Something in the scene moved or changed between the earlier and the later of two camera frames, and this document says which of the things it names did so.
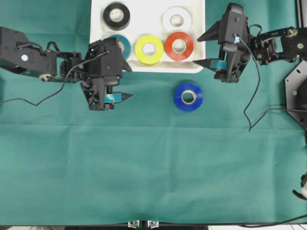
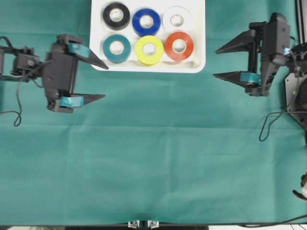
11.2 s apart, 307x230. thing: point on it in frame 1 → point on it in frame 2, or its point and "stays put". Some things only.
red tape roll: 171,53 stays put
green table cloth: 185,149 stays put
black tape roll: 119,25 stays put
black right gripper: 233,44 → 265,68
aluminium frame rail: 301,9 stays put
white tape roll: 179,11 stays put
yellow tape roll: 151,59 stays put
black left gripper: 103,68 → 59,69
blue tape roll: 198,94 → 143,31
